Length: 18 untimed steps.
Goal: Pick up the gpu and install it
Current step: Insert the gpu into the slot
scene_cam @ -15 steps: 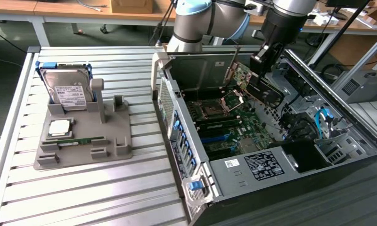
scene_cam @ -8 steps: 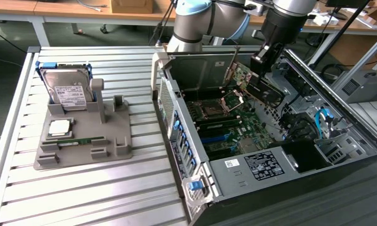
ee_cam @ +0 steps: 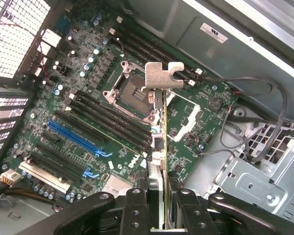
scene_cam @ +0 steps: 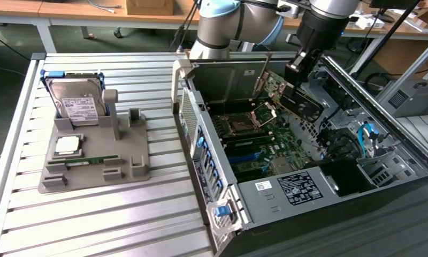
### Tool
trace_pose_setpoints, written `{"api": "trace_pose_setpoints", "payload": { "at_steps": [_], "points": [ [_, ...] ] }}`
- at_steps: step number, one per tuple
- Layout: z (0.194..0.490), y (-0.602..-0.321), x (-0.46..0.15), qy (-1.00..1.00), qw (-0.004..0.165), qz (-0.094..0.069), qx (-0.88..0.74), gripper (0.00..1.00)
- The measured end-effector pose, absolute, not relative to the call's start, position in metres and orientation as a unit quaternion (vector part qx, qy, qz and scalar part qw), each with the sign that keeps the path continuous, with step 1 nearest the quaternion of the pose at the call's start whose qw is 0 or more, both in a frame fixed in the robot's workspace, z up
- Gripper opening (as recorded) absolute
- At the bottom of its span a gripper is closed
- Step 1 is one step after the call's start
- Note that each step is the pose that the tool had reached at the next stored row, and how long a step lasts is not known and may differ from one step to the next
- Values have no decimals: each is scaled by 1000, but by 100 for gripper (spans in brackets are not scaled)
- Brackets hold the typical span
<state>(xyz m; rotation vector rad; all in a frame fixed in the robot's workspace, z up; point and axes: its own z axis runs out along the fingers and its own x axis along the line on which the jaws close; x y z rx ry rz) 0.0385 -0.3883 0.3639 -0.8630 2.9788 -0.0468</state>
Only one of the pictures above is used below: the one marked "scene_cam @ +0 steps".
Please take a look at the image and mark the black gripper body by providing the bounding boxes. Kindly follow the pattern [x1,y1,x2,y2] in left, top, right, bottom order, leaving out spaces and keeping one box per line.
[294,10,350,53]

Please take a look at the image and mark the black graphics card metal bracket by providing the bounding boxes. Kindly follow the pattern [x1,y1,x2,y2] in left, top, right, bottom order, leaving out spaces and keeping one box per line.
[252,52,324,123]

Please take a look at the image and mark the metal drive cage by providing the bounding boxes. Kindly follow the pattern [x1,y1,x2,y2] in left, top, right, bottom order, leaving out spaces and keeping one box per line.
[288,66,364,129]

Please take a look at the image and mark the white small box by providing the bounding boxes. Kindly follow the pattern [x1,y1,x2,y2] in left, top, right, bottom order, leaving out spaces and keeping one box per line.
[354,17,385,30]

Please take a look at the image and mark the metal socket cover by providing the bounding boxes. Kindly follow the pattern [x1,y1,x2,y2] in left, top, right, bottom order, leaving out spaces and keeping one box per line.
[250,101,280,129]

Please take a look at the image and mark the black tripod pole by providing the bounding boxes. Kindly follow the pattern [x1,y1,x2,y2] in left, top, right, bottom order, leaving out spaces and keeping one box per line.
[349,0,424,78]

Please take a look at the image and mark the black monitor with stand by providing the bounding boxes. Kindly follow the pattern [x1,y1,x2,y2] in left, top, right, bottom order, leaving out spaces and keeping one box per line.
[369,0,420,24]

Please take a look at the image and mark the CPU socket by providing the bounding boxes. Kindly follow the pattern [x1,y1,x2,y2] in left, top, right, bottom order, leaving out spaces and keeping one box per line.
[225,112,264,134]

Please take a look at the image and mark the green motherboard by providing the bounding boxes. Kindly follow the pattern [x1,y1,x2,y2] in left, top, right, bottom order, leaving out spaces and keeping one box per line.
[208,100,314,183]

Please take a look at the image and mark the black RAM stick in slot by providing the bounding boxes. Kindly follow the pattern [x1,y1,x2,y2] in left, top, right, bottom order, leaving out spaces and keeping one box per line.
[222,135,276,149]

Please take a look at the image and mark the open grey PC case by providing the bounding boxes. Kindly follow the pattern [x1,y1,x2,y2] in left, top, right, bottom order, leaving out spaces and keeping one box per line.
[170,52,428,257]

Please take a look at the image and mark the grey chipset heatsink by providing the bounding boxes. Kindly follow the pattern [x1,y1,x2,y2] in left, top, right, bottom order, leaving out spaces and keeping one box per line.
[270,157,297,175]

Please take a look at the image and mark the metal disk bay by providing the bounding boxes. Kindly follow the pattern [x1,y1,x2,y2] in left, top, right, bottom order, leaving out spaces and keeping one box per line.
[356,149,428,190]

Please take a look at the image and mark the grey power supply unit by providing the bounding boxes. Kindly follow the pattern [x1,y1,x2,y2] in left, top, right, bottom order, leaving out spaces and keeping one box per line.
[237,165,340,224]

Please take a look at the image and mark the brown cardboard box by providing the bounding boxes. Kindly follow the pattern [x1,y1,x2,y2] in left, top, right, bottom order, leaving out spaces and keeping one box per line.
[125,0,174,16]

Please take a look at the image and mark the blue case latch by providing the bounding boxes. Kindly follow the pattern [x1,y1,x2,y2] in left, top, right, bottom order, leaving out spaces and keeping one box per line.
[213,205,230,218]

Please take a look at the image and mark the grey parts rack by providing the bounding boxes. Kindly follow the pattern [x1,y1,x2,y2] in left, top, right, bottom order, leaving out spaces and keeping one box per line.
[37,89,152,194]

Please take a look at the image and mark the hard disk in blue caddy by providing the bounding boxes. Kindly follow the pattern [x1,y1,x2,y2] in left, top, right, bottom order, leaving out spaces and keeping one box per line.
[38,69,109,126]

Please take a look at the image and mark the green RAM stick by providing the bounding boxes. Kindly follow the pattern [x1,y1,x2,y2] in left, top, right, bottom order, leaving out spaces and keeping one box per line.
[64,156,118,165]

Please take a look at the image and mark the silver CPU chip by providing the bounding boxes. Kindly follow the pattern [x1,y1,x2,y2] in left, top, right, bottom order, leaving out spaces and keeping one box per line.
[54,136,84,156]

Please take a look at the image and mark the wooden desk white legs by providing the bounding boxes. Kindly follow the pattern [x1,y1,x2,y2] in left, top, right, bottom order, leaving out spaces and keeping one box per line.
[0,0,428,54]

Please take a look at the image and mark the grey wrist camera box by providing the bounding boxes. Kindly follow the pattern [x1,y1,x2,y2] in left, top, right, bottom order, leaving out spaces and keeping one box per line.
[276,0,302,19]

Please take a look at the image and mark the black wire bundle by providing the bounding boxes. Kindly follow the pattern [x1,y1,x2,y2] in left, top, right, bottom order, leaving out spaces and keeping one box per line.
[314,127,361,161]

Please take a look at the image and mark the aluminium profile frame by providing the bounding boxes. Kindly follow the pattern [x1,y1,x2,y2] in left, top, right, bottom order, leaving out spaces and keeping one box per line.
[348,44,428,89]

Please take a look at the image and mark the blue data wire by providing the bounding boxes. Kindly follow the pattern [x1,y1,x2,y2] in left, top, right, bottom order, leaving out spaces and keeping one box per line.
[356,122,381,158]

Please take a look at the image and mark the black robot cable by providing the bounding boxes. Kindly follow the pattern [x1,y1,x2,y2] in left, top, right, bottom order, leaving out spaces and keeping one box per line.
[166,0,202,53]

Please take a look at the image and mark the white cable on desk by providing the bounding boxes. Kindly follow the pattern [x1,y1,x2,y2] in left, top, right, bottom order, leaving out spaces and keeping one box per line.
[86,0,124,13]

